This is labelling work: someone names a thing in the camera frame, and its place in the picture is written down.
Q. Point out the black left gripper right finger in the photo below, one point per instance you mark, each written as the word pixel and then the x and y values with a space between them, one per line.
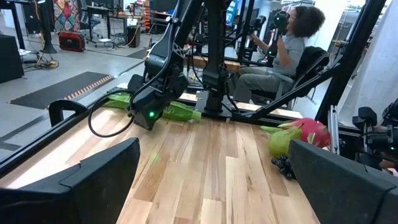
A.
pixel 335 193

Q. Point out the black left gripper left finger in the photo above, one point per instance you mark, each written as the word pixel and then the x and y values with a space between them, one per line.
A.
pixel 93 193

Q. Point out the green leafy lettuce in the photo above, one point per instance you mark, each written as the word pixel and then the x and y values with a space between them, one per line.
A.
pixel 180 112

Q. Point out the black grape bunch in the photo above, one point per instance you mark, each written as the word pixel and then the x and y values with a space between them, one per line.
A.
pixel 284 166

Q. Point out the pink dragon fruit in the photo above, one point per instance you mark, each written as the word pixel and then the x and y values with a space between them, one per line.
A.
pixel 314 130

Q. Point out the green pear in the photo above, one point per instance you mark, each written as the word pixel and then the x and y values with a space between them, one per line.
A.
pixel 283 143

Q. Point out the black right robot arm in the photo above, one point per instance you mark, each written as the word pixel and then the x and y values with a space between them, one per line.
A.
pixel 214 62

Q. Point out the black hazard-striped floor mat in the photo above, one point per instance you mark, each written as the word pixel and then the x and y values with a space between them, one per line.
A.
pixel 59 90

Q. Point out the red case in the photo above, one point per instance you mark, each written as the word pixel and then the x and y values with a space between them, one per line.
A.
pixel 71 42

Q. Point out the colourful patterned hanging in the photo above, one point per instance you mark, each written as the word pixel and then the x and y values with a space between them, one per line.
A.
pixel 66 15

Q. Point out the black stand pole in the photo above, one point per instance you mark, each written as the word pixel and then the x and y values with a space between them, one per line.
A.
pixel 48 31

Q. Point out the black cabinet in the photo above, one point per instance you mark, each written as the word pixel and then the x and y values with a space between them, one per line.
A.
pixel 11 59

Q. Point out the white curtain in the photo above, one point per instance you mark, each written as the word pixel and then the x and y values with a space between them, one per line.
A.
pixel 376 68

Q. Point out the black office chair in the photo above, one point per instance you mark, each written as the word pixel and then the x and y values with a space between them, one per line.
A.
pixel 314 62

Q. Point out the black standing desk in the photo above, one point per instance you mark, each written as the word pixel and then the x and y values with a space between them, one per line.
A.
pixel 14 18

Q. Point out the person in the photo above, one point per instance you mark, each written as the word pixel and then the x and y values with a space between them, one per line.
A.
pixel 289 53

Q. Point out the black frame bracket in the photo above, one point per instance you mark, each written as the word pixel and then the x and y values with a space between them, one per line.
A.
pixel 62 105

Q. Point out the black aluminium table frame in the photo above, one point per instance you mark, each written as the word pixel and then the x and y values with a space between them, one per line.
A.
pixel 351 62

